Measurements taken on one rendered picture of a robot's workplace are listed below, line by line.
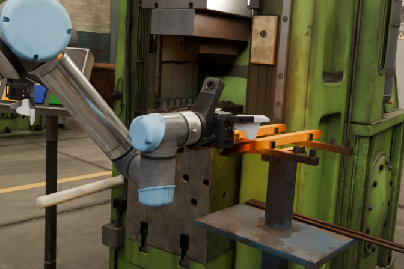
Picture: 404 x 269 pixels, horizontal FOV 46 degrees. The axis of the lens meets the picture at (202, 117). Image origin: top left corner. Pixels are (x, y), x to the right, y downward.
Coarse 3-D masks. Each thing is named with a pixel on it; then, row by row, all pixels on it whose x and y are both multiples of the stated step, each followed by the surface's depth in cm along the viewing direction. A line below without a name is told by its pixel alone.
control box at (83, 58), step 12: (72, 48) 199; (72, 60) 197; (84, 60) 196; (84, 72) 195; (0, 84) 196; (36, 84) 194; (0, 96) 194; (48, 96) 191; (0, 108) 196; (36, 108) 191; (48, 108) 189; (60, 108) 189
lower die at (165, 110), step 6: (156, 108) 185; (162, 108) 186; (168, 108) 181; (180, 108) 181; (186, 108) 183; (192, 108) 186; (216, 108) 194; (222, 108) 196; (228, 108) 200; (234, 108) 205; (240, 108) 209
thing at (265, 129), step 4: (272, 124) 158; (276, 124) 158; (280, 124) 159; (284, 124) 159; (260, 128) 148; (264, 128) 149; (268, 128) 151; (272, 128) 153; (280, 128) 157; (284, 128) 159; (236, 132) 138; (240, 132) 140; (244, 132) 141; (260, 132) 148; (264, 132) 149; (268, 132) 151; (272, 132) 153; (240, 136) 140; (244, 136) 141; (204, 148) 128; (208, 148) 129
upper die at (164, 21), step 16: (160, 16) 180; (176, 16) 176; (192, 16) 172; (208, 16) 179; (224, 16) 188; (160, 32) 181; (176, 32) 176; (192, 32) 173; (208, 32) 180; (224, 32) 190; (240, 32) 201
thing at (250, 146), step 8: (272, 136) 135; (280, 136) 135; (288, 136) 137; (296, 136) 140; (304, 136) 144; (320, 136) 152; (240, 144) 120; (248, 144) 124; (256, 144) 124; (264, 144) 128; (280, 144) 134; (224, 152) 118; (232, 152) 120; (240, 152) 121; (248, 152) 123
